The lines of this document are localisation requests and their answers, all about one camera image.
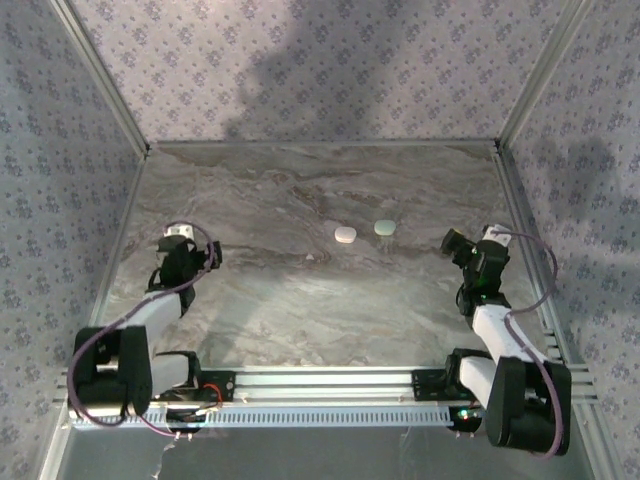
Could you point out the pale green earbud charging case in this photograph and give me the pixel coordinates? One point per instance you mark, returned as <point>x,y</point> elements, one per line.
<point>384,228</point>

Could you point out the white earbud charging case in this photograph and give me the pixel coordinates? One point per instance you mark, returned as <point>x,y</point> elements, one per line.
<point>345,235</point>

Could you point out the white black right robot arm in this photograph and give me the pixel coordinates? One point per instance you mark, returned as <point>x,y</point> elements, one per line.
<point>492,330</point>

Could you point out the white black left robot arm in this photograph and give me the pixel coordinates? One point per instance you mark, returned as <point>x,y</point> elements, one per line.
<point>157,315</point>

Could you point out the white paper scrap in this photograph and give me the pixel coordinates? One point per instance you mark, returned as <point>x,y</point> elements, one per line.
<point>161,465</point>

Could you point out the grey metal panel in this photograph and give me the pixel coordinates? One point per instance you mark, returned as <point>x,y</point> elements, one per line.
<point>325,455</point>

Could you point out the wide aluminium frame floor rail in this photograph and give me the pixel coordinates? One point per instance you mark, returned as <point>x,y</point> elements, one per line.
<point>531,260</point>

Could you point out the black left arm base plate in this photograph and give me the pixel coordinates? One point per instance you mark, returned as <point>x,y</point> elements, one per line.
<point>226,386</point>

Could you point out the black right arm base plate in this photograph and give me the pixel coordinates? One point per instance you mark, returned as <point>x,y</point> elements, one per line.
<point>425,385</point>

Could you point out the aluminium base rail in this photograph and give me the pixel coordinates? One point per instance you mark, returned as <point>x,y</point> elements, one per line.
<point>325,382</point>

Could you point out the aluminium frame post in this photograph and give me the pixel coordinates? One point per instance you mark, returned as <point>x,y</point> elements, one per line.
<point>597,445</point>
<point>52,450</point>
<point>104,75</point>
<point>542,75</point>

